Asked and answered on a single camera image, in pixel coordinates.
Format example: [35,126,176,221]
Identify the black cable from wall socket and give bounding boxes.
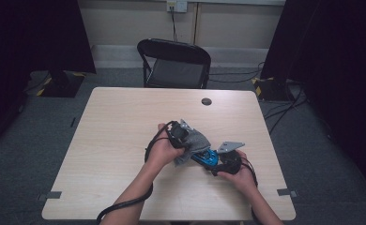
[170,7,178,42]

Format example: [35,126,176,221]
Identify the black floor cables bundle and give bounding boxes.
[264,83,309,135]

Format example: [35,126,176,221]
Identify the person's left hand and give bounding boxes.
[145,122,186,172]

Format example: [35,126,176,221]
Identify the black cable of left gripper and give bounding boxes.
[96,120,177,225]

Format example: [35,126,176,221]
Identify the grey tape strip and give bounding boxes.
[37,190,63,203]
[277,187,298,198]

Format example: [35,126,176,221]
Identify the black floor cable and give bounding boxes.
[208,61,266,84]

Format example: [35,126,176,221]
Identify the dark curtain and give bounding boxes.
[260,0,366,201]
[0,0,97,158]

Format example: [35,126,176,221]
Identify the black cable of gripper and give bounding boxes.
[96,120,177,225]
[240,156,260,225]

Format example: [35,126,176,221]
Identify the person's right hand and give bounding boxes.
[217,149,257,196]

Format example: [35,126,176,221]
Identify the grey towel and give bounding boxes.
[173,123,212,167]

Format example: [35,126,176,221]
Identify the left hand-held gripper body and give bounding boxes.
[166,118,194,149]

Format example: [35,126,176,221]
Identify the black folding chair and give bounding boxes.
[136,37,212,90]

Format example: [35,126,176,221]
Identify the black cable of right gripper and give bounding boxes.
[240,156,260,225]

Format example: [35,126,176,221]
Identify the black stand base, yellow stripes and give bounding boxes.
[251,76,296,102]
[24,69,86,98]

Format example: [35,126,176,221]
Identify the white wall socket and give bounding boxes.
[166,0,189,13]

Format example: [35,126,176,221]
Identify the blue toy car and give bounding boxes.
[190,148,220,167]

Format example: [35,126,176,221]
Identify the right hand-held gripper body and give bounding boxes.
[216,141,246,175]

